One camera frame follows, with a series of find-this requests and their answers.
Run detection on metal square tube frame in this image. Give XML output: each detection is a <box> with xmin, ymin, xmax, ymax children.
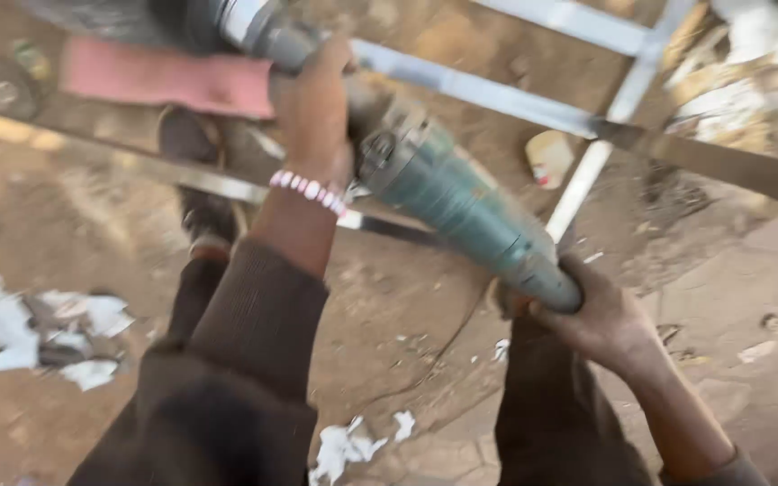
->
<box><xmin>0</xmin><ymin>0</ymin><xmax>778</xmax><ymax>251</ymax></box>

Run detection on person's left hand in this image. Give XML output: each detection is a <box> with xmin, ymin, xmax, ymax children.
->
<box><xmin>269</xmin><ymin>31</ymin><xmax>360</xmax><ymax>192</ymax></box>

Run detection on heap of pale rubble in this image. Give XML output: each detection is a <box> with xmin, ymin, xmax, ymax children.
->
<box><xmin>662</xmin><ymin>0</ymin><xmax>778</xmax><ymax>146</ymax></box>

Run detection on pink white bead bracelet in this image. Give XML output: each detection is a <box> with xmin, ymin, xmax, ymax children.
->
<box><xmin>269</xmin><ymin>169</ymin><xmax>349</xmax><ymax>218</ymax></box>

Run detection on cream plastic container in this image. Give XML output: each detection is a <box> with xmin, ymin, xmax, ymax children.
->
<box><xmin>524</xmin><ymin>130</ymin><xmax>576</xmax><ymax>191</ymax></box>

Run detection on grey grinding disc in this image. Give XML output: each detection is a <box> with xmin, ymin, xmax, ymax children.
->
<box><xmin>0</xmin><ymin>57</ymin><xmax>44</xmax><ymax>122</ymax></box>

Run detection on pink sandpaper sheet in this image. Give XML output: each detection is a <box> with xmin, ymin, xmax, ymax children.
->
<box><xmin>59</xmin><ymin>37</ymin><xmax>276</xmax><ymax>121</ymax></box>

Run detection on person's right hand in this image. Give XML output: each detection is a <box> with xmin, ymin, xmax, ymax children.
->
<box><xmin>509</xmin><ymin>253</ymin><xmax>663</xmax><ymax>379</ymax></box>

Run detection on heap of white paper scraps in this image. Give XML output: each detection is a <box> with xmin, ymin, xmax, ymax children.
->
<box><xmin>0</xmin><ymin>211</ymin><xmax>136</xmax><ymax>394</ymax></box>

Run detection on green angle grinder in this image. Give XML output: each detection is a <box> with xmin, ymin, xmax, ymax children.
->
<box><xmin>153</xmin><ymin>0</ymin><xmax>584</xmax><ymax>315</ymax></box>

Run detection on white torn paper scrap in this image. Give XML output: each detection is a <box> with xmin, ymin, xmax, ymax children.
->
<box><xmin>308</xmin><ymin>410</ymin><xmax>417</xmax><ymax>486</ymax></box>

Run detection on person's dark shoe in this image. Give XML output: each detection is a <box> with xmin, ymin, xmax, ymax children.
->
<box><xmin>158</xmin><ymin>107</ymin><xmax>249</xmax><ymax>261</ymax></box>

